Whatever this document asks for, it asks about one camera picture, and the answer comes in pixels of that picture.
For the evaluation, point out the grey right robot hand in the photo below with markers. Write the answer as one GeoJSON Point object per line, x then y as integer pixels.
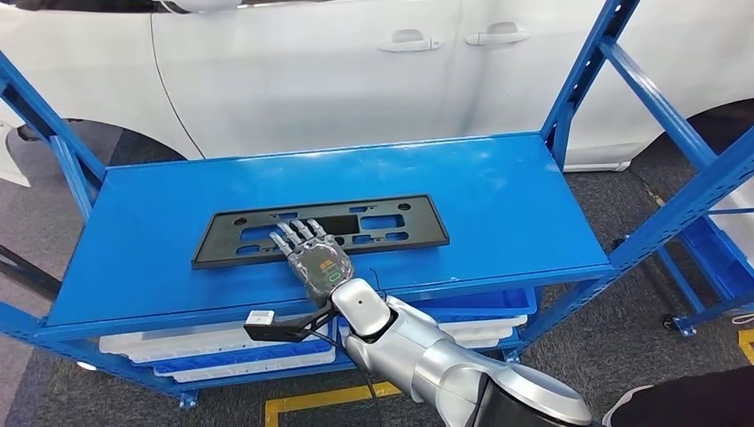
{"type": "Point", "coordinates": [321, 265]}

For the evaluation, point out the black plastic mounting plate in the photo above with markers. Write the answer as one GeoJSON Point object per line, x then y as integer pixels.
{"type": "Point", "coordinates": [424, 233]}

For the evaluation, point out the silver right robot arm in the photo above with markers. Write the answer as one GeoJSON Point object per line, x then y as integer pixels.
{"type": "Point", "coordinates": [424, 359]}

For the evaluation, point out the blue metal shelf rack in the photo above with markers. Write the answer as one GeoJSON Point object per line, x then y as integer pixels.
{"type": "Point", "coordinates": [501, 224]}

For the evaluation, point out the blue plastic bin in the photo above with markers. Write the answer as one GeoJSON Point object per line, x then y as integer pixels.
{"type": "Point", "coordinates": [489, 306]}
{"type": "Point", "coordinates": [718, 259]}
{"type": "Point", "coordinates": [265, 356]}

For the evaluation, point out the clear white plastic bin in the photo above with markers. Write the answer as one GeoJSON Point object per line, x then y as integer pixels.
{"type": "Point", "coordinates": [177, 345]}

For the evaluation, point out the white car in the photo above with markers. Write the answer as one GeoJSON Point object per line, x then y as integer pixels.
{"type": "Point", "coordinates": [294, 88]}

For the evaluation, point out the round metal stand base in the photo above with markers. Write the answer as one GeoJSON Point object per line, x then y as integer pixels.
{"type": "Point", "coordinates": [87, 366]}

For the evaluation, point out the black metal bar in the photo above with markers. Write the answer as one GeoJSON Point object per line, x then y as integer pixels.
{"type": "Point", "coordinates": [29, 274]}

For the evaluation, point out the blue wheeled metal rack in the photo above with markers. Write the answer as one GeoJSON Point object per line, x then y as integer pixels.
{"type": "Point", "coordinates": [677, 277]}

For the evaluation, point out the person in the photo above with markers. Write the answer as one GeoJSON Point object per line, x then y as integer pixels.
{"type": "Point", "coordinates": [695, 401]}

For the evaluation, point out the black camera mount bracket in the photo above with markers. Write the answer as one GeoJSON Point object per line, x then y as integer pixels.
{"type": "Point", "coordinates": [300, 327]}

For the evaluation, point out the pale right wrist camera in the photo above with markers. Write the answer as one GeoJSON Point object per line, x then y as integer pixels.
{"type": "Point", "coordinates": [260, 318]}

